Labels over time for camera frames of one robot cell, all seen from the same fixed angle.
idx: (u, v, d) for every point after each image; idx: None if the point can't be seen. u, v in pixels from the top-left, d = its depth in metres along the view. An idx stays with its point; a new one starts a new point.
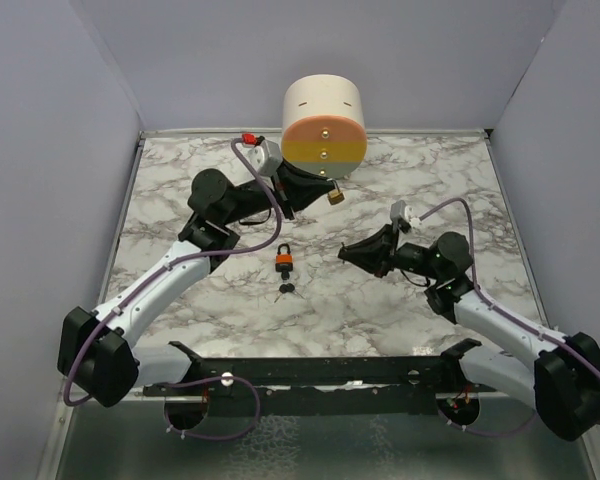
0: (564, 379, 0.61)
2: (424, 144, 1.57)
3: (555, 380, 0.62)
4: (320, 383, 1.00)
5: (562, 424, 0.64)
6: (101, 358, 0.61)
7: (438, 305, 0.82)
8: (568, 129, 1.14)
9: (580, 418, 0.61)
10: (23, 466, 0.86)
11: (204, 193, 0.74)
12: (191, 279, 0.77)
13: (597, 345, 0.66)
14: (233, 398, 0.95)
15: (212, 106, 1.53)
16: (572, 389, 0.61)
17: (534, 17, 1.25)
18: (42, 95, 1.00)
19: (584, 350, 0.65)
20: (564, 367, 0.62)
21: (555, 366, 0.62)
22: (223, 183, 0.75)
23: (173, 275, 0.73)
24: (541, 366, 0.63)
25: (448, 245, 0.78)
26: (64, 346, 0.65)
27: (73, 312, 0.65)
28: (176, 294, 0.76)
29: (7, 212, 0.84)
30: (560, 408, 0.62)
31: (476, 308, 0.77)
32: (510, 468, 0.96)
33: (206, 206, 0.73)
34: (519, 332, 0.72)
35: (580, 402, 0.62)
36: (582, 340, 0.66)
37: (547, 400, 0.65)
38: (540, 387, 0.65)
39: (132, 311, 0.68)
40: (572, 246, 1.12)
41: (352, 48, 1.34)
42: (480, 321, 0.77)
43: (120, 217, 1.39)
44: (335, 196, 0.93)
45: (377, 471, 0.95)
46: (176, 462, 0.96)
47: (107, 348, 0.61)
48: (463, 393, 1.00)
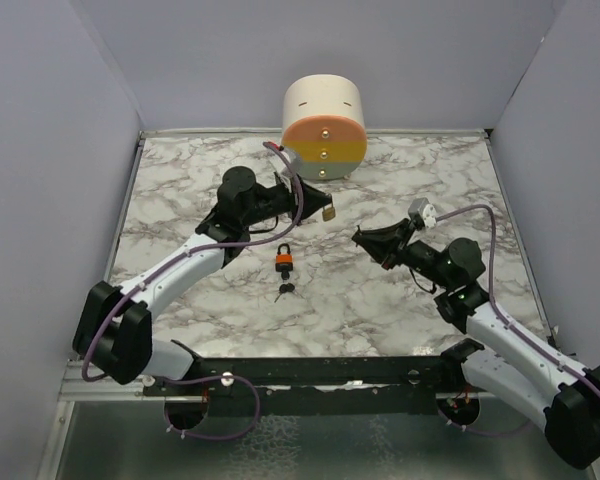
0: (582, 416, 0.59)
2: (424, 144, 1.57)
3: (574, 417, 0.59)
4: (320, 383, 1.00)
5: (566, 449, 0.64)
6: (124, 328, 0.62)
7: (449, 314, 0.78)
8: (568, 129, 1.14)
9: (589, 449, 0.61)
10: (23, 466, 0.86)
11: (234, 184, 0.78)
12: (204, 271, 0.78)
13: None
14: (233, 398, 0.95)
15: (212, 106, 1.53)
16: (588, 424, 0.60)
17: (534, 17, 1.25)
18: (42, 94, 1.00)
19: None
20: (584, 403, 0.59)
21: (575, 402, 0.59)
22: (252, 179, 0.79)
23: (193, 262, 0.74)
24: (561, 402, 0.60)
25: (459, 251, 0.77)
26: (85, 319, 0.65)
27: (97, 285, 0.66)
28: (194, 280, 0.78)
29: (7, 212, 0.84)
30: (572, 440, 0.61)
31: (491, 325, 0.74)
32: (510, 468, 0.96)
33: (236, 195, 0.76)
34: (537, 359, 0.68)
35: (593, 435, 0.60)
36: None
37: (556, 427, 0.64)
38: (553, 416, 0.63)
39: (155, 288, 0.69)
40: (572, 246, 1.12)
41: (352, 48, 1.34)
42: (495, 337, 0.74)
43: (120, 217, 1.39)
44: (328, 213, 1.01)
45: (377, 471, 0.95)
46: (175, 462, 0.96)
47: (132, 318, 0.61)
48: (463, 394, 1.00)
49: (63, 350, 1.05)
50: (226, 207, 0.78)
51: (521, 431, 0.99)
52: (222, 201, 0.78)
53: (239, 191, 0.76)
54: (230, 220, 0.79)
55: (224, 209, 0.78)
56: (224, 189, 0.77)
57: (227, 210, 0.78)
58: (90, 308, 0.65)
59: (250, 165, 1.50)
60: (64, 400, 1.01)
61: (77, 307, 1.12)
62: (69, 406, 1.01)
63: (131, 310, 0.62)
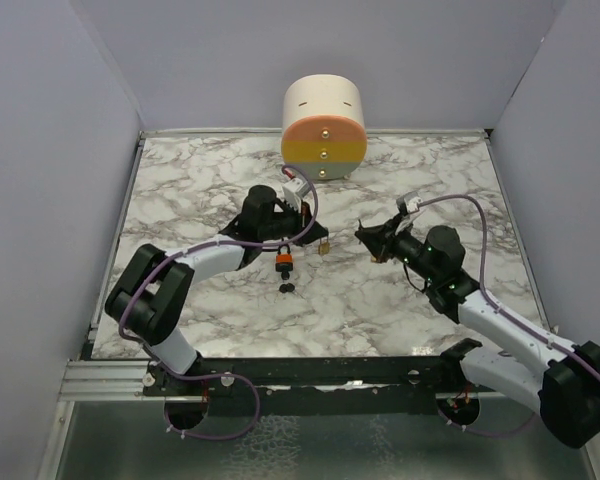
0: (573, 391, 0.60)
2: (424, 144, 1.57)
3: (566, 393, 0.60)
4: (320, 383, 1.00)
5: (562, 430, 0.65)
6: (171, 280, 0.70)
7: (440, 304, 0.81)
8: (568, 129, 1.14)
9: (584, 427, 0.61)
10: (23, 467, 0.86)
11: (258, 195, 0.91)
12: (224, 265, 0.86)
13: None
14: (233, 398, 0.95)
15: (212, 106, 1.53)
16: (580, 399, 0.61)
17: (534, 17, 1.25)
18: (42, 95, 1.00)
19: (593, 361, 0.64)
20: (573, 378, 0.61)
21: (565, 377, 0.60)
22: (273, 195, 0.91)
23: (220, 251, 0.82)
24: (551, 377, 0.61)
25: (436, 238, 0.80)
26: (127, 276, 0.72)
27: (144, 246, 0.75)
28: (216, 269, 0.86)
29: (7, 212, 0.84)
30: (566, 418, 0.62)
31: (481, 311, 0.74)
32: (510, 468, 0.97)
33: (260, 206, 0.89)
34: (527, 339, 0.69)
35: (585, 411, 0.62)
36: (591, 351, 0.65)
37: (550, 408, 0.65)
38: (546, 396, 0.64)
39: (192, 259, 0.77)
40: (572, 246, 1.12)
41: (352, 48, 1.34)
42: (487, 323, 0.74)
43: (121, 217, 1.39)
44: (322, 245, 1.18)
45: (377, 471, 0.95)
46: (175, 461, 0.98)
47: (179, 272, 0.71)
48: (463, 394, 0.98)
49: (63, 350, 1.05)
50: (249, 215, 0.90)
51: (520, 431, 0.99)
52: (245, 209, 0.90)
53: (263, 202, 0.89)
54: (249, 229, 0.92)
55: (247, 217, 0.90)
56: (249, 199, 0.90)
57: (249, 219, 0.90)
58: (136, 265, 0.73)
59: (250, 165, 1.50)
60: (63, 400, 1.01)
61: (77, 307, 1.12)
62: (69, 406, 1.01)
63: (178, 267, 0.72)
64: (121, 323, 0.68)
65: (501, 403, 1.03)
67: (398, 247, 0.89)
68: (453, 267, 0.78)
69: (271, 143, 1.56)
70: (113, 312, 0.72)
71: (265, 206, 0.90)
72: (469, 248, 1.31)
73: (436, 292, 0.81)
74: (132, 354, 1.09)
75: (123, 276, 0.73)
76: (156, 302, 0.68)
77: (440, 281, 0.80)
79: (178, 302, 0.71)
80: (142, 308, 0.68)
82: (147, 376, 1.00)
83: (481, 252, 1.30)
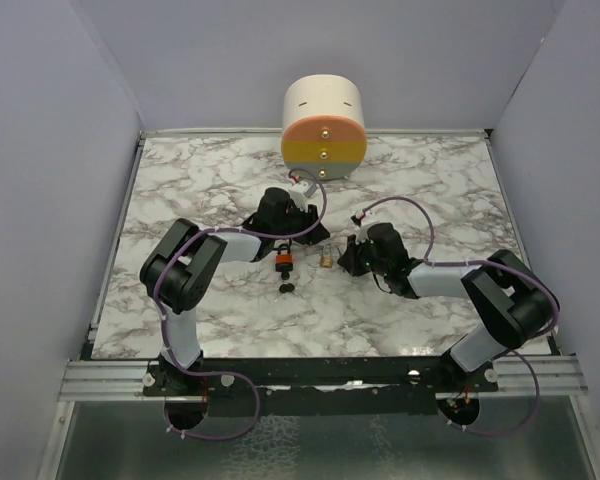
0: (490, 289, 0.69)
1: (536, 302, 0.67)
2: (424, 144, 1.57)
3: (483, 291, 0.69)
4: (320, 383, 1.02)
5: (512, 335, 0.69)
6: (206, 251, 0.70)
7: (399, 288, 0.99)
8: (568, 129, 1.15)
9: (521, 321, 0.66)
10: (23, 466, 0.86)
11: (275, 196, 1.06)
12: (238, 254, 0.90)
13: (516, 256, 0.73)
14: (233, 397, 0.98)
15: (212, 106, 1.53)
16: (502, 297, 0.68)
17: (534, 16, 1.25)
18: (42, 96, 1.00)
19: (508, 262, 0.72)
20: (487, 278, 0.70)
21: (480, 278, 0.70)
22: (288, 196, 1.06)
23: (237, 238, 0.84)
24: (469, 281, 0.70)
25: (374, 231, 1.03)
26: (162, 247, 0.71)
27: (178, 221, 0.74)
28: (236, 255, 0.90)
29: (7, 212, 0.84)
30: (500, 319, 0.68)
31: (424, 271, 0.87)
32: (510, 468, 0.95)
33: (275, 204, 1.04)
34: (455, 268, 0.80)
35: (515, 307, 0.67)
36: (503, 255, 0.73)
37: (491, 318, 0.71)
38: (480, 307, 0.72)
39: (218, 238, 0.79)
40: (572, 246, 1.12)
41: (352, 49, 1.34)
42: (433, 277, 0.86)
43: (121, 218, 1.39)
44: (325, 260, 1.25)
45: (376, 471, 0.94)
46: (174, 462, 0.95)
47: (215, 243, 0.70)
48: (463, 393, 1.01)
49: (63, 350, 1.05)
50: (265, 212, 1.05)
51: (519, 430, 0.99)
52: (263, 207, 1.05)
53: (278, 201, 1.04)
54: (262, 224, 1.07)
55: (263, 214, 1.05)
56: (266, 198, 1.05)
57: (263, 215, 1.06)
58: (172, 237, 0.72)
59: (251, 165, 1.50)
60: (63, 400, 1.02)
61: (77, 306, 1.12)
62: (69, 406, 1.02)
63: (212, 239, 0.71)
64: (156, 288, 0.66)
65: (501, 403, 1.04)
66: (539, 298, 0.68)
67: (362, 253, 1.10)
68: (394, 251, 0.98)
69: (271, 143, 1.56)
70: (146, 282, 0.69)
71: (280, 205, 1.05)
72: (470, 248, 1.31)
73: (393, 279, 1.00)
74: (132, 354, 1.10)
75: (159, 246, 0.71)
76: (190, 270, 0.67)
77: (393, 269, 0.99)
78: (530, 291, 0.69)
79: (210, 271, 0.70)
80: (177, 274, 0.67)
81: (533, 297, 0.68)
82: (147, 376, 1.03)
83: (481, 252, 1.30)
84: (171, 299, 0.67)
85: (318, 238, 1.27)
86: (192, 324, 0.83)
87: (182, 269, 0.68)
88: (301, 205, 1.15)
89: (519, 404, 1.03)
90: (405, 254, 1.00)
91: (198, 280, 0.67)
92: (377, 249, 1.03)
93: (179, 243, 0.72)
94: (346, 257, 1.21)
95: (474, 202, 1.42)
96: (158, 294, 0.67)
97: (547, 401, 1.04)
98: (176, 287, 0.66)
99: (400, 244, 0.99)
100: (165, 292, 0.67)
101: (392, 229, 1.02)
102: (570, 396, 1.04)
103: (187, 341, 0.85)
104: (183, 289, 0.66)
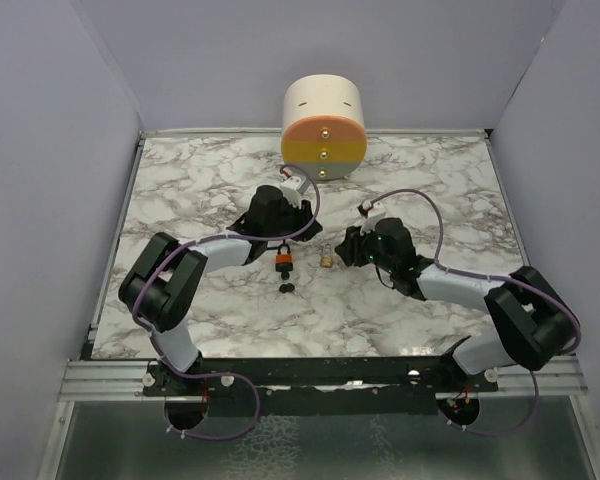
0: (513, 308, 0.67)
1: (556, 326, 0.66)
2: (424, 144, 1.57)
3: (507, 311, 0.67)
4: (320, 383, 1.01)
5: (530, 358, 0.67)
6: (184, 266, 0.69)
7: (406, 288, 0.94)
8: (568, 129, 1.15)
9: (541, 343, 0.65)
10: (24, 466, 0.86)
11: (266, 194, 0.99)
12: (229, 257, 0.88)
13: (540, 276, 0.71)
14: (232, 398, 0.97)
15: (212, 106, 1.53)
16: (525, 317, 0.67)
17: (535, 16, 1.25)
18: (42, 95, 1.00)
19: (532, 281, 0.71)
20: (510, 296, 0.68)
21: (503, 295, 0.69)
22: (280, 194, 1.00)
23: (226, 244, 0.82)
24: (492, 298, 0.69)
25: (383, 227, 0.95)
26: (140, 264, 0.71)
27: (156, 236, 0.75)
28: (225, 261, 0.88)
29: (7, 212, 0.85)
30: (520, 339, 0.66)
31: (434, 275, 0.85)
32: (510, 468, 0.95)
33: (268, 203, 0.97)
34: (471, 281, 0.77)
35: (536, 328, 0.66)
36: (527, 272, 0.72)
37: (509, 339, 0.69)
38: (499, 327, 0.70)
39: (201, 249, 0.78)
40: (572, 247, 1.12)
41: (352, 49, 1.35)
42: (449, 284, 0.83)
43: (121, 217, 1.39)
44: (326, 260, 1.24)
45: (376, 471, 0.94)
46: (174, 462, 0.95)
47: (193, 259, 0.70)
48: (463, 394, 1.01)
49: (64, 350, 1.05)
50: (257, 212, 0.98)
51: (519, 430, 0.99)
52: (254, 207, 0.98)
53: (270, 201, 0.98)
54: (255, 225, 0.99)
55: (255, 214, 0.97)
56: (258, 197, 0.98)
57: (255, 216, 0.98)
58: (151, 252, 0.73)
59: (250, 165, 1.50)
60: (64, 400, 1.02)
61: (77, 306, 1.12)
62: (69, 406, 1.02)
63: (192, 254, 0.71)
64: (135, 306, 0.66)
65: (501, 404, 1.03)
66: (560, 322, 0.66)
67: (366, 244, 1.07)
68: (404, 250, 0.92)
69: (271, 143, 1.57)
70: (125, 299, 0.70)
71: (273, 204, 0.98)
72: (470, 248, 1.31)
73: (399, 279, 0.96)
74: (132, 353, 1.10)
75: (136, 263, 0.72)
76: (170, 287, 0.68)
77: (400, 268, 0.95)
78: (550, 313, 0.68)
79: (190, 288, 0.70)
80: (156, 292, 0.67)
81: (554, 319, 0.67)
82: (147, 376, 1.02)
83: (481, 252, 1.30)
84: (150, 316, 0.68)
85: (313, 234, 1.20)
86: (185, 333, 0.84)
87: (162, 287, 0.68)
88: (294, 201, 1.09)
89: (518, 405, 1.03)
90: (414, 253, 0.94)
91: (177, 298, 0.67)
92: (383, 245, 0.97)
93: (159, 258, 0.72)
94: (348, 250, 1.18)
95: (474, 202, 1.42)
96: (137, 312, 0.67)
97: (547, 401, 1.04)
98: (155, 306, 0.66)
99: (410, 242, 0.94)
100: (144, 310, 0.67)
101: (402, 226, 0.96)
102: (570, 396, 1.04)
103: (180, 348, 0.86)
104: (162, 308, 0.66)
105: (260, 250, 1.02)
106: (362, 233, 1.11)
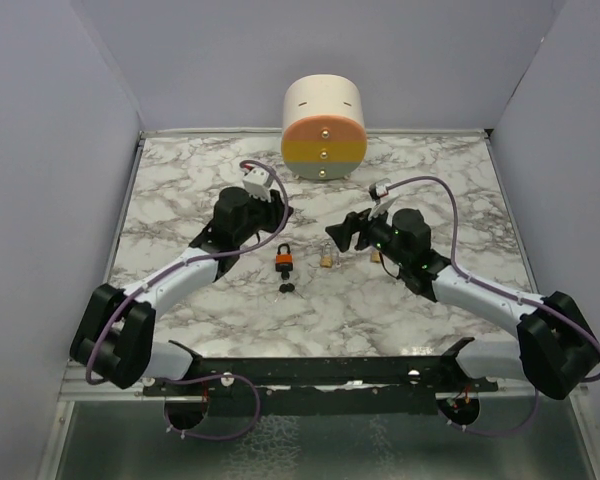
0: (548, 343, 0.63)
1: (582, 357, 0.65)
2: (424, 144, 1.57)
3: (540, 345, 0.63)
4: (320, 383, 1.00)
5: (550, 385, 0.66)
6: (130, 326, 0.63)
7: (417, 286, 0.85)
8: (568, 129, 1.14)
9: (568, 377, 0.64)
10: (23, 466, 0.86)
11: (231, 199, 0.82)
12: (197, 282, 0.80)
13: (574, 302, 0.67)
14: (233, 398, 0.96)
15: (212, 106, 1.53)
16: (557, 351, 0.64)
17: (535, 16, 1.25)
18: (43, 96, 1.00)
19: (566, 309, 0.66)
20: (545, 328, 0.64)
21: (538, 328, 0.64)
22: (247, 197, 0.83)
23: (190, 270, 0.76)
24: (526, 330, 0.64)
25: (402, 220, 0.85)
26: (87, 323, 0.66)
27: (99, 288, 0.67)
28: (191, 288, 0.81)
29: (7, 212, 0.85)
30: (547, 371, 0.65)
31: (453, 282, 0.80)
32: (510, 468, 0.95)
33: (233, 211, 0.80)
34: (499, 300, 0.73)
35: (565, 361, 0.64)
36: (560, 299, 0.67)
37: (533, 366, 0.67)
38: (525, 354, 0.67)
39: (157, 291, 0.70)
40: (572, 246, 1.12)
41: (352, 49, 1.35)
42: (468, 296, 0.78)
43: (121, 217, 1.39)
44: (326, 260, 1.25)
45: (377, 471, 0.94)
46: (175, 462, 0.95)
47: (138, 315, 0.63)
48: (463, 394, 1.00)
49: (64, 350, 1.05)
50: (222, 221, 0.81)
51: (519, 431, 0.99)
52: (218, 215, 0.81)
53: (237, 207, 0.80)
54: (223, 236, 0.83)
55: (221, 224, 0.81)
56: (222, 203, 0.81)
57: (222, 225, 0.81)
58: (96, 308, 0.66)
59: (250, 165, 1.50)
60: (63, 400, 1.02)
61: (77, 306, 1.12)
62: (69, 406, 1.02)
63: (138, 307, 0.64)
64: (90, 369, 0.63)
65: (501, 404, 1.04)
66: (586, 352, 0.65)
67: (373, 231, 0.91)
68: (422, 245, 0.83)
69: (271, 143, 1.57)
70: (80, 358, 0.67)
71: (241, 209, 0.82)
72: (470, 248, 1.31)
73: (409, 274, 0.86)
74: None
75: (83, 321, 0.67)
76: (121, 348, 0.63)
77: (412, 263, 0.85)
78: (578, 342, 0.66)
79: (144, 343, 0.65)
80: (110, 350, 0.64)
81: (580, 350, 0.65)
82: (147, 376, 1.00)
83: (481, 252, 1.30)
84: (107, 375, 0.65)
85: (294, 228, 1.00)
86: (163, 351, 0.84)
87: (115, 345, 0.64)
88: (263, 195, 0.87)
89: (517, 405, 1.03)
90: (429, 248, 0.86)
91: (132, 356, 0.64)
92: (398, 239, 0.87)
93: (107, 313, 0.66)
94: (337, 227, 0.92)
95: (474, 202, 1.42)
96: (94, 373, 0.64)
97: (547, 401, 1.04)
98: (110, 367, 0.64)
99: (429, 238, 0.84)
100: (100, 371, 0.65)
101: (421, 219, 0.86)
102: (570, 395, 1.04)
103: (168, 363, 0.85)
104: (118, 368, 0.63)
105: (231, 261, 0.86)
106: (370, 219, 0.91)
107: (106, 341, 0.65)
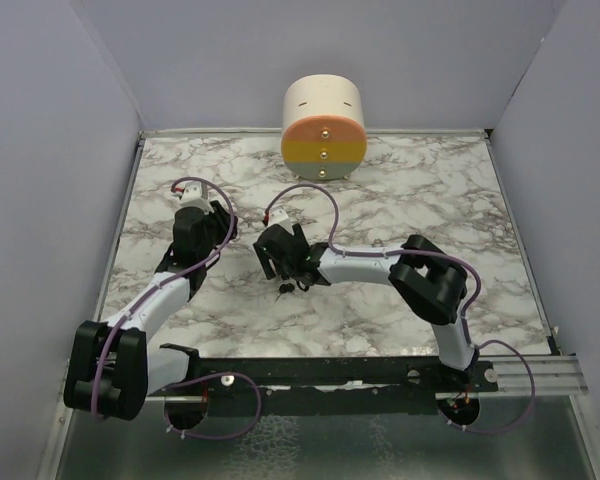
0: (414, 278, 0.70)
1: (452, 281, 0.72)
2: (424, 144, 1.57)
3: (410, 283, 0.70)
4: (320, 383, 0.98)
5: (438, 317, 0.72)
6: (125, 352, 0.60)
7: (308, 278, 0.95)
8: (568, 128, 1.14)
9: (445, 302, 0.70)
10: (24, 467, 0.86)
11: (187, 218, 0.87)
12: (175, 303, 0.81)
13: (427, 240, 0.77)
14: (233, 398, 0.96)
15: (212, 106, 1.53)
16: (427, 284, 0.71)
17: (535, 15, 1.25)
18: (43, 96, 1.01)
19: (422, 247, 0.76)
20: (409, 268, 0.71)
21: (402, 270, 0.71)
22: (202, 214, 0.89)
23: (164, 292, 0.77)
24: (395, 275, 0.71)
25: (261, 237, 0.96)
26: (76, 365, 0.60)
27: (80, 327, 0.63)
28: (167, 314, 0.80)
29: (7, 213, 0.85)
30: (429, 306, 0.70)
31: (333, 261, 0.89)
32: (510, 468, 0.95)
33: (191, 227, 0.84)
34: (371, 261, 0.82)
35: (438, 290, 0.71)
36: (415, 240, 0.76)
37: (419, 307, 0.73)
38: (407, 298, 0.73)
39: (140, 316, 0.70)
40: (572, 247, 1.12)
41: (352, 49, 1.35)
42: (347, 268, 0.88)
43: (120, 217, 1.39)
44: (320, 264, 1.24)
45: (376, 471, 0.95)
46: (176, 462, 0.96)
47: (131, 340, 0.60)
48: (463, 394, 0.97)
49: (64, 350, 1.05)
50: (183, 241, 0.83)
51: (519, 431, 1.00)
52: (178, 236, 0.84)
53: (195, 224, 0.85)
54: (187, 256, 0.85)
55: (182, 243, 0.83)
56: (179, 223, 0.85)
57: (185, 245, 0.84)
58: (81, 349, 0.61)
59: (251, 165, 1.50)
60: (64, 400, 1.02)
61: (77, 306, 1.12)
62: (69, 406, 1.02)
63: (128, 334, 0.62)
64: (93, 411, 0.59)
65: (501, 403, 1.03)
66: (453, 276, 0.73)
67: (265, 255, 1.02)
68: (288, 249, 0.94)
69: (271, 143, 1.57)
70: (76, 406, 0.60)
71: (198, 226, 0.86)
72: (469, 248, 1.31)
73: (299, 273, 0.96)
74: None
75: (70, 365, 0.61)
76: (120, 378, 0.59)
77: (294, 265, 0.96)
78: (444, 270, 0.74)
79: (140, 369, 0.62)
80: (109, 384, 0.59)
81: (447, 276, 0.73)
82: None
83: (481, 252, 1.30)
84: (110, 412, 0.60)
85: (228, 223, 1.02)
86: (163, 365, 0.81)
87: (112, 377, 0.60)
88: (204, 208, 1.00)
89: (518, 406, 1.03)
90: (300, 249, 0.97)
91: (133, 383, 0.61)
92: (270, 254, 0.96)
93: (94, 351, 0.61)
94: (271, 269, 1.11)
95: (474, 202, 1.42)
96: (98, 415, 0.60)
97: (547, 402, 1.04)
98: (113, 402, 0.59)
99: (290, 239, 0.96)
100: (104, 411, 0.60)
101: (277, 226, 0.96)
102: (570, 395, 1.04)
103: (166, 369, 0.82)
104: (123, 400, 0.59)
105: (201, 277, 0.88)
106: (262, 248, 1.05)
107: (102, 378, 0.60)
